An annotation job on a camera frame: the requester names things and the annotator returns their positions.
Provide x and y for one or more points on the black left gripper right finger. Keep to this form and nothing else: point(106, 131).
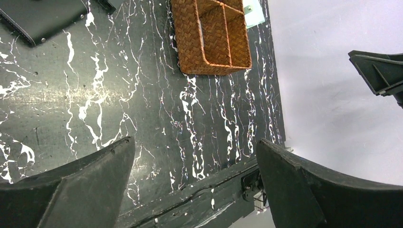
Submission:
point(304, 194)

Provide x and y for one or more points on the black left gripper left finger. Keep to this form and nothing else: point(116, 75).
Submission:
point(85, 193)

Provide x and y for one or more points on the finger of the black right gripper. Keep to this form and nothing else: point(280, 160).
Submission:
point(383, 73)

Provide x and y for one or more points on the black leather card holder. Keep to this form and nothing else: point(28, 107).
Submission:
point(38, 20)

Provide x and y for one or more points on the light green card sleeve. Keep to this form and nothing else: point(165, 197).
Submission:
point(253, 13)

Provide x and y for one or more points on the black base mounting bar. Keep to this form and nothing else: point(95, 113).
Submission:
point(214, 202)

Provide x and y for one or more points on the brown woven divided basket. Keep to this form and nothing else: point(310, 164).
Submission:
point(211, 36)

